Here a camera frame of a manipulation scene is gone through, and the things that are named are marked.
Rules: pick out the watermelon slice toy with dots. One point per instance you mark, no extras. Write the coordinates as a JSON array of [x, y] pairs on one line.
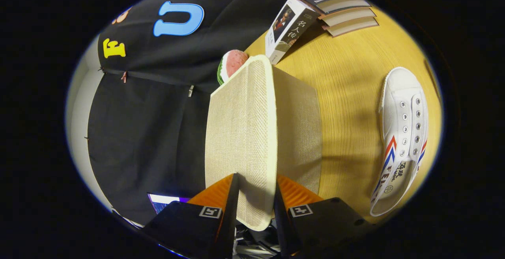
[[232, 64]]

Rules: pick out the copper clip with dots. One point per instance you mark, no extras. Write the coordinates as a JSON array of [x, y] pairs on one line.
[[124, 77]]

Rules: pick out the lit computer screen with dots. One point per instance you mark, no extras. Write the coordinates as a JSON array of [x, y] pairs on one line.
[[163, 202]]

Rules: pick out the black backdrop cloth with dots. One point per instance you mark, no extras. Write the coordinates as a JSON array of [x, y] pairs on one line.
[[138, 133]]

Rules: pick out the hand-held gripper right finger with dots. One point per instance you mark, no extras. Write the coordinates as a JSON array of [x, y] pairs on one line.
[[281, 227]]

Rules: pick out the silver clip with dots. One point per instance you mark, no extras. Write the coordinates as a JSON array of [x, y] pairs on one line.
[[191, 91]]

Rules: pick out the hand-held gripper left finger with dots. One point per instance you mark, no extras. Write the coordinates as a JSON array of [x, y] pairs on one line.
[[228, 227]]

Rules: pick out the white striped canvas shoe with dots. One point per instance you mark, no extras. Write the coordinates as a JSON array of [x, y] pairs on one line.
[[406, 109]]

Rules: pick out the beige woven box lid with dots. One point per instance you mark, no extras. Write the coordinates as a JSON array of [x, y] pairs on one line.
[[240, 133]]

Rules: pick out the white portrait cover book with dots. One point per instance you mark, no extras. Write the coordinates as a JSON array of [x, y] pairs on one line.
[[288, 26]]

